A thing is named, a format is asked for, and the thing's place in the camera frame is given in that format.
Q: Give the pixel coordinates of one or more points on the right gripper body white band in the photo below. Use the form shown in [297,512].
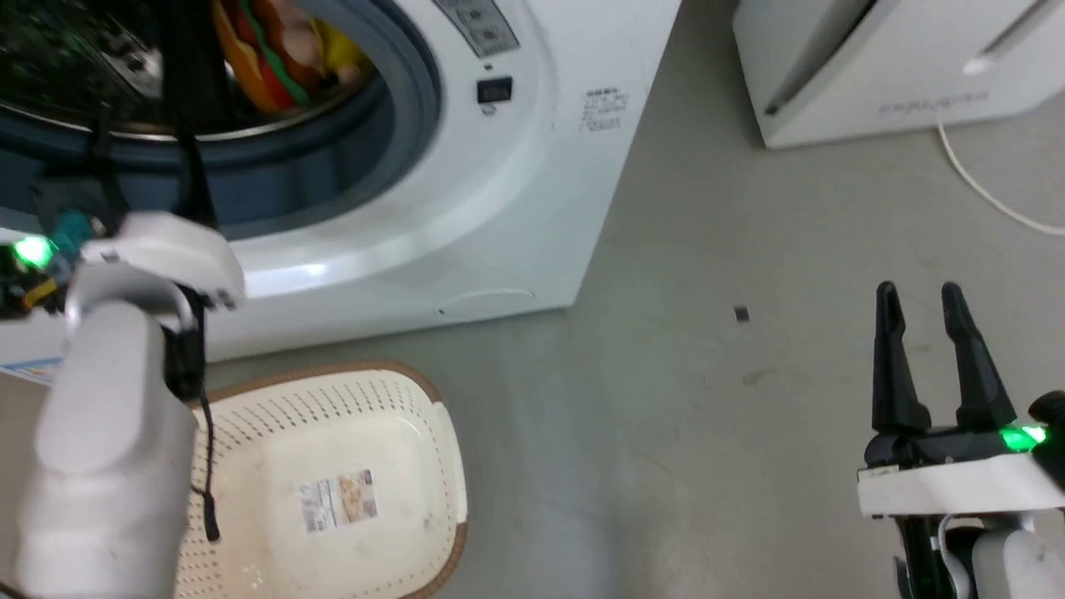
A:
[957,487]

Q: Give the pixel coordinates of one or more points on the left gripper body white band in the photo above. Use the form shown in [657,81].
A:
[166,249]

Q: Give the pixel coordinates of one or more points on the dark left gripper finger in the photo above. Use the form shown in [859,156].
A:
[106,166]
[187,108]

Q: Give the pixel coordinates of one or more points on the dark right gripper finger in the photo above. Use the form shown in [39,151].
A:
[978,366]
[894,366]

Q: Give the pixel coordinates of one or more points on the colourful hamburger plush toy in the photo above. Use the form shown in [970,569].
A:
[266,66]

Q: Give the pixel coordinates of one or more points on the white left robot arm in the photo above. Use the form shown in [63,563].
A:
[100,466]

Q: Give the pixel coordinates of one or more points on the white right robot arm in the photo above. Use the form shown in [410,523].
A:
[1015,566]

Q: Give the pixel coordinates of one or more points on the cream perforated laundry basket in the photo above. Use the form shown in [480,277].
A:
[374,433]

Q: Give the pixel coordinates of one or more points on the printed label sticker in basket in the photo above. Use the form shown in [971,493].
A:
[337,502]

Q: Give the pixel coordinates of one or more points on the white front-load washing machine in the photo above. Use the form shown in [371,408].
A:
[499,208]

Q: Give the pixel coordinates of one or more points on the grey rubber door seal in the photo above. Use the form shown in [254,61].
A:
[333,183]

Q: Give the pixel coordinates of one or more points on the blue white sticker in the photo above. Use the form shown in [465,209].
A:
[32,369]

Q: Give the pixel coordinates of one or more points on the white box appliance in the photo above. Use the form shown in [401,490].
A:
[899,66]

